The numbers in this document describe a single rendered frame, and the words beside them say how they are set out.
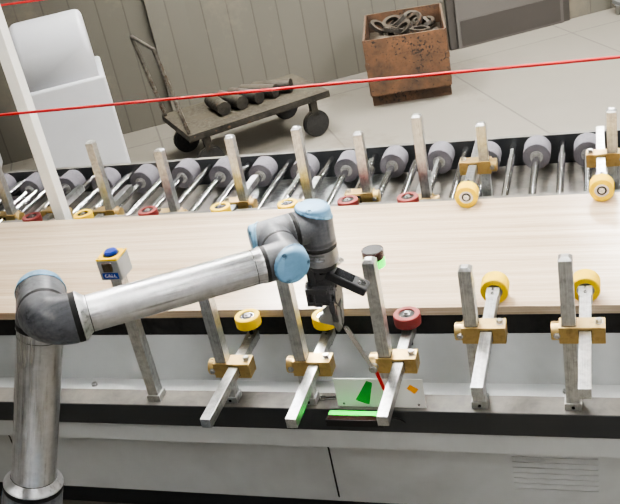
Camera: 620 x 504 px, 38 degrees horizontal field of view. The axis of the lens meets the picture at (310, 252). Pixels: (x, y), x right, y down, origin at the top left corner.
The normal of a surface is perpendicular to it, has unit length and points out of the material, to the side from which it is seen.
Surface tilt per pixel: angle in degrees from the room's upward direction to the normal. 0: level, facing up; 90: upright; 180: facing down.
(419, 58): 90
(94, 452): 90
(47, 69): 80
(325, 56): 90
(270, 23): 90
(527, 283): 0
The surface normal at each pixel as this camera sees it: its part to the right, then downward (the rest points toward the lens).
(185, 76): 0.25, 0.41
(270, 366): -0.25, 0.49
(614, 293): -0.18, -0.87
